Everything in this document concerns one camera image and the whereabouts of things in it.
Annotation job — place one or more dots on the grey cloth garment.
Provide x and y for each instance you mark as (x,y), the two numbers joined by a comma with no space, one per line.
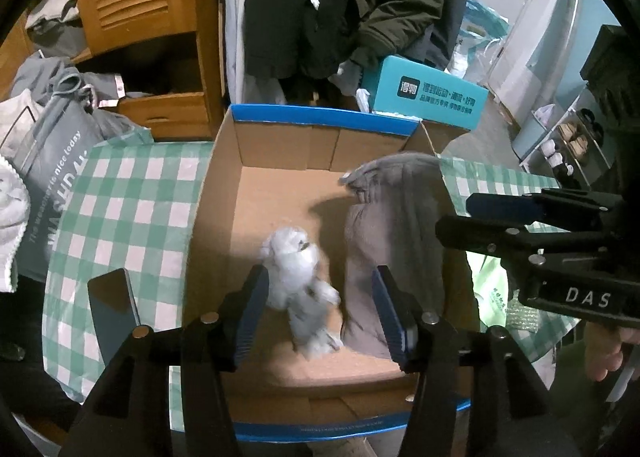
(400,217)

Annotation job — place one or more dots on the black hanging jacket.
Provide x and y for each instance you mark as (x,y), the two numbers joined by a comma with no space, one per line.
(295,12)

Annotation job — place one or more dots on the pale green bag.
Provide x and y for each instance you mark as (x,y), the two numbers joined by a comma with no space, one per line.
(490,287)

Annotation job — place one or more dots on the blue-rimmed cardboard box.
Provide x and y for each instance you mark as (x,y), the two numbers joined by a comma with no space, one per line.
(280,197)

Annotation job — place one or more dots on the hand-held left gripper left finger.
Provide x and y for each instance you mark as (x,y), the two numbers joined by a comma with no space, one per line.
(254,308)

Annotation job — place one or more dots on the dark smartphone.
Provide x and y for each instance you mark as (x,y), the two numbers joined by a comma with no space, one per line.
(113,302)

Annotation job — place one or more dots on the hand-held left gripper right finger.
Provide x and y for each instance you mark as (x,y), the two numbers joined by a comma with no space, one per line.
(391,313)

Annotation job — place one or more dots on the green checked tablecloth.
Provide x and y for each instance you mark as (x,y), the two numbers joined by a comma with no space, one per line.
(125,197)

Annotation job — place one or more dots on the white plastic bag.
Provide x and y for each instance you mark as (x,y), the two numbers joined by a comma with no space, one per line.
(363,99)

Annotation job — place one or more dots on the person's right hand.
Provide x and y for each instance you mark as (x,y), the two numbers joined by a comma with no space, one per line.
(604,354)

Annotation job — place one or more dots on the blue plastic bag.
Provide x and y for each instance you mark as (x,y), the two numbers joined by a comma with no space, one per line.
(480,27)

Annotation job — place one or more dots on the white towel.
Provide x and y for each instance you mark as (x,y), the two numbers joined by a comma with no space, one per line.
(10,209)

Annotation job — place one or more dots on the shoe rack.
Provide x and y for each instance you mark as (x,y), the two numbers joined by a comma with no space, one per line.
(570,137)

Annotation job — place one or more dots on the grey plush toy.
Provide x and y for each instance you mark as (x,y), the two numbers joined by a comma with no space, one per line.
(296,267)

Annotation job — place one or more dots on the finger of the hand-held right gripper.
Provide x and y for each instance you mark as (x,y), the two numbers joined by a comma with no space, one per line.
(500,208)
(470,236)

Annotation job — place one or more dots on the teal printed box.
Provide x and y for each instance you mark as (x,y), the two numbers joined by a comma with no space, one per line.
(430,97)

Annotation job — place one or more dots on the grey printed tote bag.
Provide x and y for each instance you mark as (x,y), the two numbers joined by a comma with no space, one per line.
(60,137)

